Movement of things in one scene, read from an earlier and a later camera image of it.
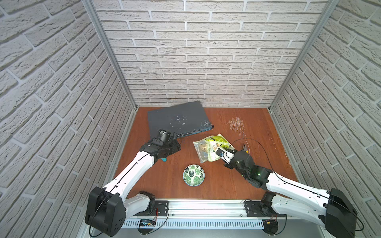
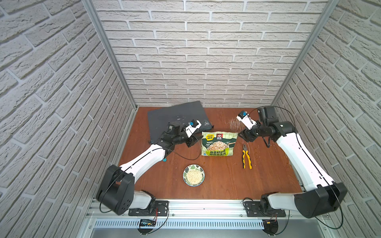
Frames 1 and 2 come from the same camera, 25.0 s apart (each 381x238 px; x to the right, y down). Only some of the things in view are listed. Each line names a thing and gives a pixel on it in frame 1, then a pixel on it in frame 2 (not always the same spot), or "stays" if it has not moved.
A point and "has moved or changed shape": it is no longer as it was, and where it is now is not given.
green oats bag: [206, 147] has moved or changed shape
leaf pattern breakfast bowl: [193, 175] stays
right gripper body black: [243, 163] -> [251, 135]
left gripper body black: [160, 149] -> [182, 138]
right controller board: [271, 226] stays
